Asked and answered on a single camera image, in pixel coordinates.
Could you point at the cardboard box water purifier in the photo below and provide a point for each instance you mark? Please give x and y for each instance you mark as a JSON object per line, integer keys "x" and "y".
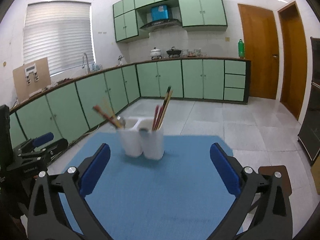
{"x": 31, "y": 78}

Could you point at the range hood with blue film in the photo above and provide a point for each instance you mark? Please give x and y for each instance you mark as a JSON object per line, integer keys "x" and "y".
{"x": 159, "y": 17}

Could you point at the glass jars on counter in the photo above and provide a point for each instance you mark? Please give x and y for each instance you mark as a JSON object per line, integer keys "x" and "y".
{"x": 193, "y": 53}

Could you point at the green kitchen cabinets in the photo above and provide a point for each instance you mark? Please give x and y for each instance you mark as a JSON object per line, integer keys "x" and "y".
{"x": 135, "y": 19}
{"x": 66, "y": 110}

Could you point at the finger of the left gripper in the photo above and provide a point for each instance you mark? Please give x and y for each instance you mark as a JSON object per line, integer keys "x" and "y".
{"x": 53, "y": 146}
{"x": 39, "y": 141}

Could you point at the black oven appliance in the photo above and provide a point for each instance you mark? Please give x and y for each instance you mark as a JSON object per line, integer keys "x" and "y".
{"x": 309, "y": 132}

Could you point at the white two-compartment utensil holder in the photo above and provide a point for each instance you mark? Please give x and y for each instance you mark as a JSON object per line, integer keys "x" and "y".
{"x": 137, "y": 138}

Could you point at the green upper kitchen cabinets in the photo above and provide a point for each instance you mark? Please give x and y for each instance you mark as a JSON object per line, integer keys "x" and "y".
{"x": 135, "y": 19}

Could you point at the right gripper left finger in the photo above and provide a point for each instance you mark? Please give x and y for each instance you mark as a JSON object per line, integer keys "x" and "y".
{"x": 46, "y": 216}

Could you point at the black chopstick with silver band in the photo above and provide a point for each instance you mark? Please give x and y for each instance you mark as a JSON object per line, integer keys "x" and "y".
{"x": 162, "y": 108}

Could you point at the brown wooden door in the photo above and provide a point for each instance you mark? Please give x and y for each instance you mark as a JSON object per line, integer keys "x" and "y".
{"x": 295, "y": 59}
{"x": 262, "y": 49}

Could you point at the black wok with lid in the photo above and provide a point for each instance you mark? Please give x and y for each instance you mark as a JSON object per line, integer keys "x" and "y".
{"x": 173, "y": 52}

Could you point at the blue table mat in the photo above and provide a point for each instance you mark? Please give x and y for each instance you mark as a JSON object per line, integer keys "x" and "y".
{"x": 180, "y": 196}

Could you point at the green lower kitchen cabinets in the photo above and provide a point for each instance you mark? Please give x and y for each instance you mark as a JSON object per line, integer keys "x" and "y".
{"x": 66, "y": 110}

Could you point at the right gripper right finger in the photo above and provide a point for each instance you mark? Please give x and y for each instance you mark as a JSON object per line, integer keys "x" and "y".
{"x": 250, "y": 215}

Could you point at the white cooking pot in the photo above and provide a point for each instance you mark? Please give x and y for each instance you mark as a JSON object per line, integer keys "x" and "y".
{"x": 155, "y": 53}

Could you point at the white window blind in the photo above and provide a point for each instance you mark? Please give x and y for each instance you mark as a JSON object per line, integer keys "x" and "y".
{"x": 61, "y": 31}

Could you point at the green bottle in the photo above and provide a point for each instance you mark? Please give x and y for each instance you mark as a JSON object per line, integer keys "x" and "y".
{"x": 241, "y": 49}

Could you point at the small white kettle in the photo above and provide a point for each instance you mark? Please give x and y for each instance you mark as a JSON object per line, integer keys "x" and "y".
{"x": 120, "y": 60}

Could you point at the chrome sink faucet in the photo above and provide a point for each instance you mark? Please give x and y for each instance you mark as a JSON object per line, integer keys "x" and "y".
{"x": 85, "y": 63}

